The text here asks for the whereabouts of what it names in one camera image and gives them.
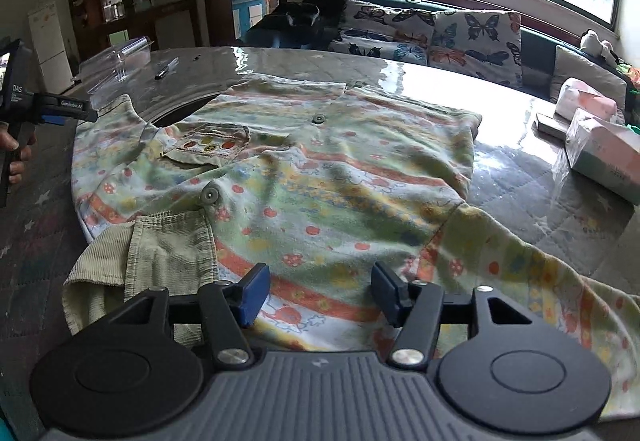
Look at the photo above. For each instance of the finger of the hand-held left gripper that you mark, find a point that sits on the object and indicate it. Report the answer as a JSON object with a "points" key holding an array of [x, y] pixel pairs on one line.
{"points": [[54, 119]]}

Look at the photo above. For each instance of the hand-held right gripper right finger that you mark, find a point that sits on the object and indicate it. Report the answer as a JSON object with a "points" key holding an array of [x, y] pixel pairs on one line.
{"points": [[387, 297]]}

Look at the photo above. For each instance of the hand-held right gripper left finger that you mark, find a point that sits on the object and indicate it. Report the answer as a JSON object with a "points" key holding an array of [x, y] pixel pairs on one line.
{"points": [[252, 295]]}

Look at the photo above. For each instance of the colourful printed children's shirt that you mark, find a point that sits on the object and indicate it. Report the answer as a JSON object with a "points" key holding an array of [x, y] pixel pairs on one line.
{"points": [[325, 201]]}

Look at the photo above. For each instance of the black clothes pile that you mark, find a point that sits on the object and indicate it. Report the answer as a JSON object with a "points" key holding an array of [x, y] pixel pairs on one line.
{"points": [[300, 18]]}

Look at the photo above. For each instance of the person's left hand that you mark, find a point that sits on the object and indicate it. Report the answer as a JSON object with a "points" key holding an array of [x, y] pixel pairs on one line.
{"points": [[27, 146]]}

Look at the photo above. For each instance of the white refrigerator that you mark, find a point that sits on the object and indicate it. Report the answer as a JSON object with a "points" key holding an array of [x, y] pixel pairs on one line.
{"points": [[50, 41]]}

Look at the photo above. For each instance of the clear plastic container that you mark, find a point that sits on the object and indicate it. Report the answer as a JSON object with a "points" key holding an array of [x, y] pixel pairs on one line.
{"points": [[115, 62]]}

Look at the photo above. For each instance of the black pen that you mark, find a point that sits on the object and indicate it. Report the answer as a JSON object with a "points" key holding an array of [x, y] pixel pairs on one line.
{"points": [[166, 68]]}

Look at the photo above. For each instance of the blue cabinet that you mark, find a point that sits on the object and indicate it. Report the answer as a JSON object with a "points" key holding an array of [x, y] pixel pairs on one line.
{"points": [[249, 11]]}

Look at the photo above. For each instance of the thin grey book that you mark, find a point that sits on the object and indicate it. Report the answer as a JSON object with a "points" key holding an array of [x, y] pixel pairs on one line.
{"points": [[547, 123]]}

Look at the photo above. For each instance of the green white tissue pack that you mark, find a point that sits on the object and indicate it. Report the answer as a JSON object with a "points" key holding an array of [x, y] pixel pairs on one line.
{"points": [[605, 156]]}

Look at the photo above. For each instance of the large butterfly print cushion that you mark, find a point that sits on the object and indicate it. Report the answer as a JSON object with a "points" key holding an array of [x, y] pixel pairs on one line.
{"points": [[475, 46]]}

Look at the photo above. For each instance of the pink tissue pack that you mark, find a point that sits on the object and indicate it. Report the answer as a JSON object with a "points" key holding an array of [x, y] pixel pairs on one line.
{"points": [[582, 98]]}

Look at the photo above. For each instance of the teal sofa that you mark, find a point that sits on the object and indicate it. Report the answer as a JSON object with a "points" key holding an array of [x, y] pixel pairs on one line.
{"points": [[537, 48]]}

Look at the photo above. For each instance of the grey quilted cushion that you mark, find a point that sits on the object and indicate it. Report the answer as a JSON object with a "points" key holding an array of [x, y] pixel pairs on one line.
{"points": [[585, 66]]}

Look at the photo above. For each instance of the green cloth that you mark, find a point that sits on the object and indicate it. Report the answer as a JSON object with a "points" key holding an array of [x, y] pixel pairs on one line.
{"points": [[631, 81]]}

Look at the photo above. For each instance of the white plush toy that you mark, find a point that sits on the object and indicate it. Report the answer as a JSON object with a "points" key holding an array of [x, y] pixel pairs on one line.
{"points": [[595, 43]]}

